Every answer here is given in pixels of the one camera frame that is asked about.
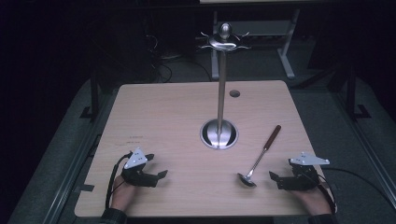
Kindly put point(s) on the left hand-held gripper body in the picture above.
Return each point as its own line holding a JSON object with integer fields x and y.
{"x": 138, "y": 178}

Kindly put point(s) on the person's right hand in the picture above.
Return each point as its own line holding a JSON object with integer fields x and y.
{"x": 313, "y": 200}

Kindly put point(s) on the black metal stand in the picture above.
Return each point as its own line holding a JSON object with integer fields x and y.
{"x": 94, "y": 96}
{"x": 351, "y": 96}

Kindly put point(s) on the person's left hand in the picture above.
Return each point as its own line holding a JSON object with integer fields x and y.
{"x": 123, "y": 194}

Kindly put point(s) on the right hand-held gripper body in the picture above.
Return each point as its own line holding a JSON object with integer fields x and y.
{"x": 300, "y": 180}

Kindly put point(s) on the grey metal frame rail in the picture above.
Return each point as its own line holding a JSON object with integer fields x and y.
{"x": 367, "y": 146}
{"x": 77, "y": 155}

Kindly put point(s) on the metal utensil stand with hooks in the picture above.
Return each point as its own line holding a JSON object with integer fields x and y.
{"x": 221, "y": 93}

